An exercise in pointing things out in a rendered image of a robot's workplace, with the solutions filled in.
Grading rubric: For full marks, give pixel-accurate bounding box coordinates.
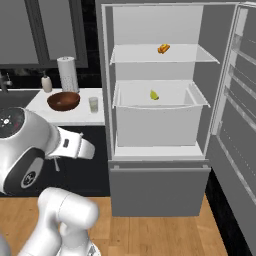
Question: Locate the grey freezer drawer front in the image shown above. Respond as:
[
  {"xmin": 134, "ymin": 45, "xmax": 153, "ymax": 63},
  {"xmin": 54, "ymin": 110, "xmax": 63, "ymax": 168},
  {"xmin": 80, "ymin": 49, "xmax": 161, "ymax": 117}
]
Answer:
[{"xmin": 108, "ymin": 166, "xmax": 212, "ymax": 218}]

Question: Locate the brown wooden bowl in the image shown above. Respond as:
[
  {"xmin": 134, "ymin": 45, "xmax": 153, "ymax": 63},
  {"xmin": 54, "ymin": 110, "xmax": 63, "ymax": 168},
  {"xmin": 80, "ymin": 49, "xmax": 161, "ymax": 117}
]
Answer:
[{"xmin": 46, "ymin": 91, "xmax": 81, "ymax": 112}]

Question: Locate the white fridge shelf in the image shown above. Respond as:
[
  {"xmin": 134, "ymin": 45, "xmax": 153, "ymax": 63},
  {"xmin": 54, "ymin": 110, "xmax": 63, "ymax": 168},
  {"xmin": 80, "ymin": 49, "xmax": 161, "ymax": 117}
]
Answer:
[{"xmin": 109, "ymin": 43, "xmax": 221, "ymax": 65}]

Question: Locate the white paper towel roll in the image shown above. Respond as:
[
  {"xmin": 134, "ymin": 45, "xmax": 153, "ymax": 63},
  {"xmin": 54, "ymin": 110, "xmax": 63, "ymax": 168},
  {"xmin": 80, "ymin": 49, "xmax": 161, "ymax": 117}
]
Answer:
[{"xmin": 56, "ymin": 55, "xmax": 80, "ymax": 94}]

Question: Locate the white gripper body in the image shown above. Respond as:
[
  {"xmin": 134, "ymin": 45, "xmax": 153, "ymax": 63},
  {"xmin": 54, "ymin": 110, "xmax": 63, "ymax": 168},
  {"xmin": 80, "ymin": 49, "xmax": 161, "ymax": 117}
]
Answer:
[{"xmin": 76, "ymin": 135, "xmax": 96, "ymax": 160}]

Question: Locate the glass of lemonade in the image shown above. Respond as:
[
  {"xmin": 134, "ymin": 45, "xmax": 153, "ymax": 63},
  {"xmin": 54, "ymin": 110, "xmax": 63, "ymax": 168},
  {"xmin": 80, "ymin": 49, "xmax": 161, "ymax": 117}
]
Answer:
[{"xmin": 88, "ymin": 96, "xmax": 100, "ymax": 114}]

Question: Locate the grey fridge door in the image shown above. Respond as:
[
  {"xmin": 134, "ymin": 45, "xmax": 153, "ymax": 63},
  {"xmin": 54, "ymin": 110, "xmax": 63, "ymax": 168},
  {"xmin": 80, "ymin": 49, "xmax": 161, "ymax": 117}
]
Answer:
[{"xmin": 203, "ymin": 1, "xmax": 256, "ymax": 256}]

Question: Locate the dark grey sink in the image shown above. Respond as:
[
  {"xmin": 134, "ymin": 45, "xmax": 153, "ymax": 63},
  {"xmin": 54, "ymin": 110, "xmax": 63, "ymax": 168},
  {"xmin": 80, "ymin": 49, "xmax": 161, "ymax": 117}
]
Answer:
[{"xmin": 0, "ymin": 88, "xmax": 41, "ymax": 111}]

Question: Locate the grey fridge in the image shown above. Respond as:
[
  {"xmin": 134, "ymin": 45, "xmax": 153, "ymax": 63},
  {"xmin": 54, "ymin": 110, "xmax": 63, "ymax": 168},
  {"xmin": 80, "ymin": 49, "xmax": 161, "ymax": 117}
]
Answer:
[{"xmin": 94, "ymin": 0, "xmax": 242, "ymax": 218}]

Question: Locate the orange hot dog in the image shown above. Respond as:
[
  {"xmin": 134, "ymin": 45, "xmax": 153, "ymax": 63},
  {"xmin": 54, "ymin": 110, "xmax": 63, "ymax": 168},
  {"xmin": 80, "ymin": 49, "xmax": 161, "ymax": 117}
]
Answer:
[{"xmin": 157, "ymin": 43, "xmax": 171, "ymax": 55}]

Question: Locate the yellow-green lemon wedge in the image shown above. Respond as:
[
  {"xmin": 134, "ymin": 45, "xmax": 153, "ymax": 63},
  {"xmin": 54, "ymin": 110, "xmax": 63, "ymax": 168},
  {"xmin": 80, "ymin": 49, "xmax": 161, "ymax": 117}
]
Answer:
[{"xmin": 149, "ymin": 89, "xmax": 160, "ymax": 101}]

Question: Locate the black base cupboard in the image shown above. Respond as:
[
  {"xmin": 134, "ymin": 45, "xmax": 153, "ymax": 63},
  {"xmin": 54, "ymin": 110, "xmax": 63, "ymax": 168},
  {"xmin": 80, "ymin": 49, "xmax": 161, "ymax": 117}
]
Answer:
[{"xmin": 0, "ymin": 125, "xmax": 111, "ymax": 198}]

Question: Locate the white fridge crisper drawer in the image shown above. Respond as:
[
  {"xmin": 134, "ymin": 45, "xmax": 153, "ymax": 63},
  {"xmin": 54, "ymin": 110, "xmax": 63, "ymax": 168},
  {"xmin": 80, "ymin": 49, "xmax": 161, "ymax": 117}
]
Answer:
[{"xmin": 112, "ymin": 79, "xmax": 212, "ymax": 148}]

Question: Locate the grey cupboard handle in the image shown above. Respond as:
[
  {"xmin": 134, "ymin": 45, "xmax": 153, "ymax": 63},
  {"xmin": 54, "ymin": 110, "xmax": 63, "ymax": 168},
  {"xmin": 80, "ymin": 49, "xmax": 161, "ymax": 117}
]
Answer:
[{"xmin": 52, "ymin": 156, "xmax": 62, "ymax": 173}]

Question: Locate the grey wall cupboard door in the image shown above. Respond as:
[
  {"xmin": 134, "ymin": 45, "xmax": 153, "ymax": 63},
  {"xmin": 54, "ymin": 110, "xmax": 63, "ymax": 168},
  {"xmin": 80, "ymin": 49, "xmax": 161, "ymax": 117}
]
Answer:
[
  {"xmin": 34, "ymin": 0, "xmax": 89, "ymax": 69},
  {"xmin": 0, "ymin": 0, "xmax": 38, "ymax": 67}
]

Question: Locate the grey tap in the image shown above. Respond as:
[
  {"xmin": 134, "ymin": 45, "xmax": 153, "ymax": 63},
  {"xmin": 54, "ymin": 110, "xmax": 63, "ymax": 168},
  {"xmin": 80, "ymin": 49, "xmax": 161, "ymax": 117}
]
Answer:
[{"xmin": 0, "ymin": 71, "xmax": 13, "ymax": 93}]

